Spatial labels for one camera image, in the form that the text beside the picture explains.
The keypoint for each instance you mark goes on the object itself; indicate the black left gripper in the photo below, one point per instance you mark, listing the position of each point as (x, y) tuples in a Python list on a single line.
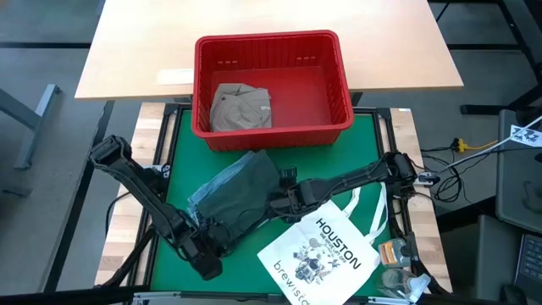
[(203, 250)]

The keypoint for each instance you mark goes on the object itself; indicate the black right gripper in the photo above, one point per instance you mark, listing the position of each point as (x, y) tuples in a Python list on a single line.
[(292, 197)]

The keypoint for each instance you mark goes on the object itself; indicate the dark green garment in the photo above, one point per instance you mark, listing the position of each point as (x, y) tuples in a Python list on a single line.
[(245, 190)]

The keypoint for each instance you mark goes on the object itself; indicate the white printed tote bag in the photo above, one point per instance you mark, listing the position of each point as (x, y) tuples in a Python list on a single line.
[(322, 258)]

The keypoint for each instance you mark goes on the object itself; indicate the light blue denim jeans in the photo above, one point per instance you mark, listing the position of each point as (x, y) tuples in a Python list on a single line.
[(224, 178)]

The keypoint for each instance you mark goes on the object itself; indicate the beige garment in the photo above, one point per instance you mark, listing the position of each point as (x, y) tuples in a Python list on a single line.
[(239, 108)]

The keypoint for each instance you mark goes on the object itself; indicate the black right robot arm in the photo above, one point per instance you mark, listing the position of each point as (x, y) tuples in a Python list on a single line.
[(364, 175)]

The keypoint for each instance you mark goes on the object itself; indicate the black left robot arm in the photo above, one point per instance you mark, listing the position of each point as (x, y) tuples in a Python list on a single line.
[(144, 190)]

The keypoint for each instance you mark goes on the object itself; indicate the red plastic laundry bin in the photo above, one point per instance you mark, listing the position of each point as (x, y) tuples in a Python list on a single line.
[(203, 84)]

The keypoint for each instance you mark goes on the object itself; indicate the wooden side board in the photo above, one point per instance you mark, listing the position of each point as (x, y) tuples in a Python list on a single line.
[(123, 237), (427, 237)]

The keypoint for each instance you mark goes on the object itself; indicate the orange label pump bottle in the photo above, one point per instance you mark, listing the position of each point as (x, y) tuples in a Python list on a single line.
[(394, 252)]

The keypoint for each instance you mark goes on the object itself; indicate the clear spray bottle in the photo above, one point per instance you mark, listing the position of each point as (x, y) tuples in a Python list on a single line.
[(398, 284)]

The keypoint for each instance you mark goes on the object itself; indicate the white label strip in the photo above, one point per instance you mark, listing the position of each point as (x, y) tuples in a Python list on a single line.
[(175, 76)]

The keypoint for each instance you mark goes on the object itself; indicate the yellow power plug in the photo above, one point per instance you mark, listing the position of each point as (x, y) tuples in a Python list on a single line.
[(462, 146)]

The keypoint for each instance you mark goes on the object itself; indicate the light wooden desk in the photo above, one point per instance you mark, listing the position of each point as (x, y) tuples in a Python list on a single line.
[(148, 42)]

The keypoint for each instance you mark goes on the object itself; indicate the grey metal table leg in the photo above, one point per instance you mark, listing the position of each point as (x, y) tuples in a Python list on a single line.
[(29, 114)]

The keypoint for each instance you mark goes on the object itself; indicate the grey side desk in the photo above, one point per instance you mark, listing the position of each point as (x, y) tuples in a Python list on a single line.
[(516, 190)]

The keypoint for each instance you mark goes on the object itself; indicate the white printed paper flag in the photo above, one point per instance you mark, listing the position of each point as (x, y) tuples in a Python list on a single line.
[(525, 135)]

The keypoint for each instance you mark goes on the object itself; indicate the dark laptop keyboard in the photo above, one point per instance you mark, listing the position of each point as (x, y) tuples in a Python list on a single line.
[(529, 262)]

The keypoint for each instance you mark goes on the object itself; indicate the black metal table frame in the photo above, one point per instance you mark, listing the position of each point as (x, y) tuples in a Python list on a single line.
[(381, 113)]

